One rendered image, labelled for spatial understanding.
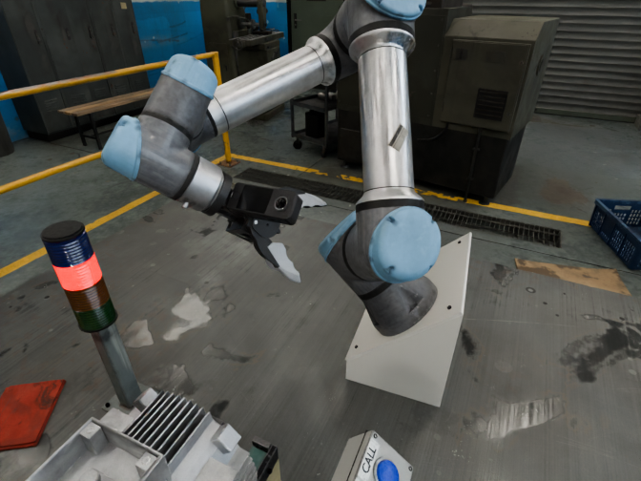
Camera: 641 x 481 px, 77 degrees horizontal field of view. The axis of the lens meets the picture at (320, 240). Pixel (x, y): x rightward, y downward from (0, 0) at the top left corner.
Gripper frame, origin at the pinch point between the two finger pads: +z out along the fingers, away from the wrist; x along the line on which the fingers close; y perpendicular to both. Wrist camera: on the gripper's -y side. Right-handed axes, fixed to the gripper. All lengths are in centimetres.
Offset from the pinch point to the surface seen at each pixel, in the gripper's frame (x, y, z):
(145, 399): 29.9, -2.2, -18.8
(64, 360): 37, 54, -20
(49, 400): 43, 44, -21
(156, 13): -380, 562, -30
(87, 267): 16.5, 16.3, -29.2
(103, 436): 32.8, -8.7, -23.8
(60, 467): 36.1, -8.6, -26.5
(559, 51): -451, 168, 385
